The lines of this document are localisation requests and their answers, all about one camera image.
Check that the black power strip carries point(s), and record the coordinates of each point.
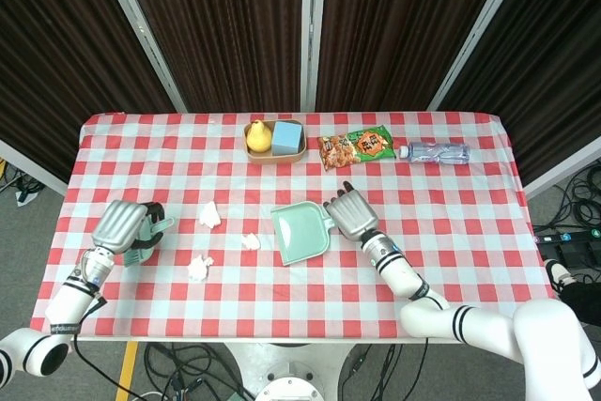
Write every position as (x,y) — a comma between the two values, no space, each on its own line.
(568,235)

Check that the green plastic hand brush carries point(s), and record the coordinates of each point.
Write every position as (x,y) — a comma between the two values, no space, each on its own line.
(162,226)

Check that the orange green snack bag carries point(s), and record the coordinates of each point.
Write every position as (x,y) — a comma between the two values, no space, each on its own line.
(357,147)

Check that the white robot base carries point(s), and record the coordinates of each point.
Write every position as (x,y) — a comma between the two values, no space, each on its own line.
(291,359)

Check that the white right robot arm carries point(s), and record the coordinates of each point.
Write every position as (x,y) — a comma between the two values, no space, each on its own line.
(469,321)

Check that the green plastic dustpan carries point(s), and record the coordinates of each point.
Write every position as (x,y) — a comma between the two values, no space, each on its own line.
(300,232)

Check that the black trouser leg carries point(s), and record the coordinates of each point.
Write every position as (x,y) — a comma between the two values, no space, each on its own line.
(582,300)

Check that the white tissue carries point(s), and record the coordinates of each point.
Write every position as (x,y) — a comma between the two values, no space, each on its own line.
(209,215)
(199,268)
(251,241)

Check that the yellow toy pear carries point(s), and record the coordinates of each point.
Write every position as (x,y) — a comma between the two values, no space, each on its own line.
(259,140)

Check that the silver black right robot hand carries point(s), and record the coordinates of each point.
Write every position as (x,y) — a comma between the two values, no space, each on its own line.
(352,213)

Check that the white sneaker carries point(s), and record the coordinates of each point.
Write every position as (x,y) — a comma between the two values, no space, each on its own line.
(559,276)

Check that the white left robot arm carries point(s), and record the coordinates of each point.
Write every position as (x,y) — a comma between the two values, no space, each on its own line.
(70,300)

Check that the yellow floor tape strip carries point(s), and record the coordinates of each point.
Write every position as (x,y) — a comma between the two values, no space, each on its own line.
(127,368)

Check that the dark brown partition panel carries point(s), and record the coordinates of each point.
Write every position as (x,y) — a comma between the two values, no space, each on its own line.
(225,20)
(56,44)
(399,20)
(554,67)

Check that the clear plastic water bottle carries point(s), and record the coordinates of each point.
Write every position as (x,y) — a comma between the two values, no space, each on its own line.
(436,153)

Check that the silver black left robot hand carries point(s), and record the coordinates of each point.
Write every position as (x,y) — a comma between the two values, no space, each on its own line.
(117,225)

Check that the blue foam cube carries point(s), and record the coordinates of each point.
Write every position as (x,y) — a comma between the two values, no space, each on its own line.
(286,138)

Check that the red white checkered tablecloth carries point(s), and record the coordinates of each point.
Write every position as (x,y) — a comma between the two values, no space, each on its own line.
(282,297)

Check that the brown oval paper box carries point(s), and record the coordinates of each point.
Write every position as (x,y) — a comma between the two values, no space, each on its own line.
(277,159)

